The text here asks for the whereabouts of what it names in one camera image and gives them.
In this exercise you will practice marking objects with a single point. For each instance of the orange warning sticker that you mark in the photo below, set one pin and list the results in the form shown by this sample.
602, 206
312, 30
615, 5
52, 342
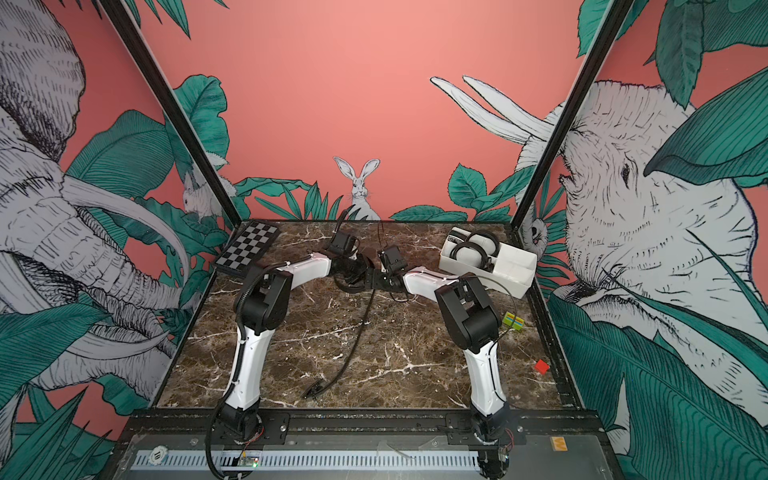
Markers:
559, 444

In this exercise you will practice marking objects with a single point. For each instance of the green yellow block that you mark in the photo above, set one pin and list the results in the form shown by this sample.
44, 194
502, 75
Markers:
513, 321

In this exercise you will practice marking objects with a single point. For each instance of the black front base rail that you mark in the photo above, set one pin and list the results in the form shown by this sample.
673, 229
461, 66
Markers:
282, 424

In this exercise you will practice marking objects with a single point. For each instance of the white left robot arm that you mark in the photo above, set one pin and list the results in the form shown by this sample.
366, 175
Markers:
260, 309

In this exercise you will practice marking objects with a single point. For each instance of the white slotted cable duct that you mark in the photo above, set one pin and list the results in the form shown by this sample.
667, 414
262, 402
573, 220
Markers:
307, 460

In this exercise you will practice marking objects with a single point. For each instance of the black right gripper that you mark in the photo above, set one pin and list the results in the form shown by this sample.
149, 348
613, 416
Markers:
377, 280

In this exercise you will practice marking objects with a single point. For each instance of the black frame post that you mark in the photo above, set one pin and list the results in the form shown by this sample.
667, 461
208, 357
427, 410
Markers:
128, 31
613, 19

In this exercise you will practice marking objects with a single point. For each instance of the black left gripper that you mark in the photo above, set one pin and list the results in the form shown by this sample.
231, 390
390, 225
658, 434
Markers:
365, 266

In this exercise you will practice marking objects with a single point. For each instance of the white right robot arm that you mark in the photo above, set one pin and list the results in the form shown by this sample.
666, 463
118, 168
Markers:
472, 323

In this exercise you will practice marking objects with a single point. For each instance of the black frame post left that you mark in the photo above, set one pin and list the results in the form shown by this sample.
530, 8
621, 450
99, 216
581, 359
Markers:
128, 31

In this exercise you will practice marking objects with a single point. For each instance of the white divided storage box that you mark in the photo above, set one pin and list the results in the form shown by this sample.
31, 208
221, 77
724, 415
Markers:
512, 271

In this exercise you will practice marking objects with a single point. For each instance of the black frame post right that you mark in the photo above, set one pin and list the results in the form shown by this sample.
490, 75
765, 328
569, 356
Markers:
613, 19

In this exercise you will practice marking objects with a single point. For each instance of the black belt with metal buckle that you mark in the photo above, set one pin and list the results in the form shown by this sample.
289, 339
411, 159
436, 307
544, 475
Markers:
485, 239

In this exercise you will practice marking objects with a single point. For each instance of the red cube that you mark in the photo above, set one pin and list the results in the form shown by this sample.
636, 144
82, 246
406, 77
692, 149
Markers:
542, 367

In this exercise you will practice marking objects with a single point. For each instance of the black white checkerboard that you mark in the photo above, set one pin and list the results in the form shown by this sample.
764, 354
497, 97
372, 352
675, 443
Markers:
249, 245

